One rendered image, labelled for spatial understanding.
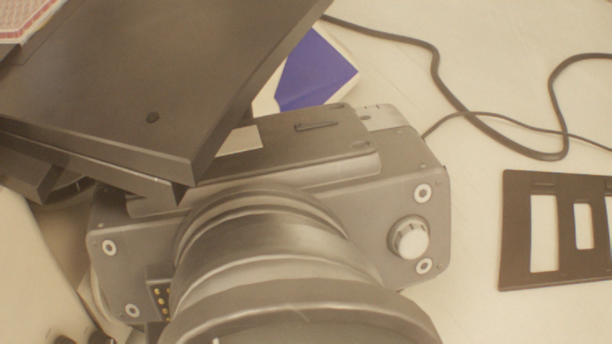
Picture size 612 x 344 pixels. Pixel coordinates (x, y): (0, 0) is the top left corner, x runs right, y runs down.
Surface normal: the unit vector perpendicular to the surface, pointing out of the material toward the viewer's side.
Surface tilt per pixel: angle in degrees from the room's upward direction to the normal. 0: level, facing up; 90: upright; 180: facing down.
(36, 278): 90
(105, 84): 0
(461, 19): 0
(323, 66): 48
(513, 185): 0
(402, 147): 20
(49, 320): 90
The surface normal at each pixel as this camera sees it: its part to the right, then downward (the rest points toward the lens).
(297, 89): 0.63, -0.33
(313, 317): 0.15, 0.35
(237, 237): -0.24, -0.89
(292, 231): 0.17, -0.93
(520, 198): -0.08, -0.74
